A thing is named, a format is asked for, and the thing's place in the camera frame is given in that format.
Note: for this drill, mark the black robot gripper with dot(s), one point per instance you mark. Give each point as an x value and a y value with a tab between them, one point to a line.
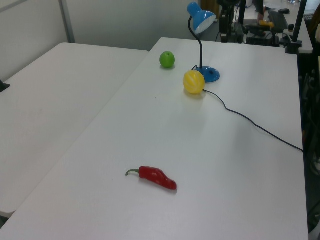
227	21

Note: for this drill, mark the blue desk lamp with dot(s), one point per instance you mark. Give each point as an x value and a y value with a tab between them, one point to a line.
200	13

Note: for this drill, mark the black equipment base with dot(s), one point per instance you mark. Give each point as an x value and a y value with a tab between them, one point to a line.
261	36

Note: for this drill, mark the yellow handheld object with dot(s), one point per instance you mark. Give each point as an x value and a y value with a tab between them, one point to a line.
266	23

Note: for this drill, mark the black keyboard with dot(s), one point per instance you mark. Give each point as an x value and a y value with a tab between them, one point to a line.
278	18

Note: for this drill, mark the yellow striped toy fruit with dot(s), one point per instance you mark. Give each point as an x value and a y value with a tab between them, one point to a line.
193	82

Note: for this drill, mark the black computer mouse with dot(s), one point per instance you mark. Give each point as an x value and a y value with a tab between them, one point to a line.
283	10

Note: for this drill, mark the black emergency stop button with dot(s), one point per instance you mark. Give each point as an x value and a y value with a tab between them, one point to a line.
291	27

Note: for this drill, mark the green toy apple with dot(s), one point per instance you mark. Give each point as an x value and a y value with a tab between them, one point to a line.
167	60

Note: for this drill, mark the black pole with clamp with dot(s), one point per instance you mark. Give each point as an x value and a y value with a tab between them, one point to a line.
297	27

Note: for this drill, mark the red toy chili pepper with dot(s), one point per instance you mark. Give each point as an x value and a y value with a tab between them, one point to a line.
157	177

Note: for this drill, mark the black table clamp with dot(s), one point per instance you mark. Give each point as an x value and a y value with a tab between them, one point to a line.
3	86

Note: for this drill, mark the grey partition post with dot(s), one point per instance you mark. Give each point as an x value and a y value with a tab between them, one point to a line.
67	21

